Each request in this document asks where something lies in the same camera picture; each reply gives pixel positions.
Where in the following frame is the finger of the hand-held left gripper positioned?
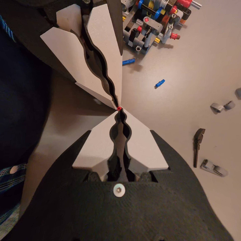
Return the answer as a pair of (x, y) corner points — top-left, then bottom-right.
(82, 3), (123, 108)
(40, 4), (118, 109)

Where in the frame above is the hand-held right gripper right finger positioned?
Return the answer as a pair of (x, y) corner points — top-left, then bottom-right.
(120, 109), (169, 182)

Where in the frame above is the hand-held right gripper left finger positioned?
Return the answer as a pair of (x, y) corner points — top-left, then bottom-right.
(72, 110), (122, 182)

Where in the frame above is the multicoloured lego technic assembly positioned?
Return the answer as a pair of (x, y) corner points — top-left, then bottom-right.
(121, 0), (203, 55)

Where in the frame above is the dark brown lever piece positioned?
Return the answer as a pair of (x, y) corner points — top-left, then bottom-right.
(193, 128), (206, 168)

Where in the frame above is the person's dark navy shirt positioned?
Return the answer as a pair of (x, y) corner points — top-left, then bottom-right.
(0, 26), (54, 209)

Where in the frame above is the person's plaid shirt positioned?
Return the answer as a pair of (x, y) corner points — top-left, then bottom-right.
(0, 14), (27, 234)

